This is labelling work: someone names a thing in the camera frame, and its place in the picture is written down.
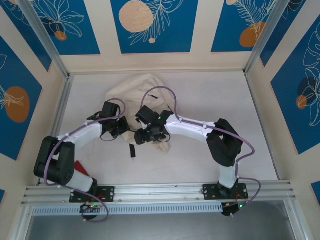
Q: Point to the beige canvas backpack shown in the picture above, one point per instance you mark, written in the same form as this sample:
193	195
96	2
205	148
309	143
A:
132	90

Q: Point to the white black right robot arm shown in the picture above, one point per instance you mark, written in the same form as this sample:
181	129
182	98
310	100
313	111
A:
190	127

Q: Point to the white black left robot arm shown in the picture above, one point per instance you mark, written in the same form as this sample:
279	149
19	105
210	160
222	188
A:
85	132

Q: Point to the red wallet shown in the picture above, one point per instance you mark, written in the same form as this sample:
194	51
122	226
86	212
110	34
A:
81	168

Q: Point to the small circuit board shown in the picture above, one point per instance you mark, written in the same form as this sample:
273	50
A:
91	207
232	208

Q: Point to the aluminium table side rail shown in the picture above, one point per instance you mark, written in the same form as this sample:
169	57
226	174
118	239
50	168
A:
257	110
63	105

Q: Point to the aluminium mounting rail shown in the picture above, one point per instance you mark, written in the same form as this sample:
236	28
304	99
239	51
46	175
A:
155	192

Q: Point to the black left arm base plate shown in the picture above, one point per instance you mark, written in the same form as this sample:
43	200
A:
108	193

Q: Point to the aluminium frame post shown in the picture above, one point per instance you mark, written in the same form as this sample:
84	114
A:
43	37
265	35

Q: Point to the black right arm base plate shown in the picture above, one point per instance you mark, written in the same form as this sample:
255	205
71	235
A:
210	191

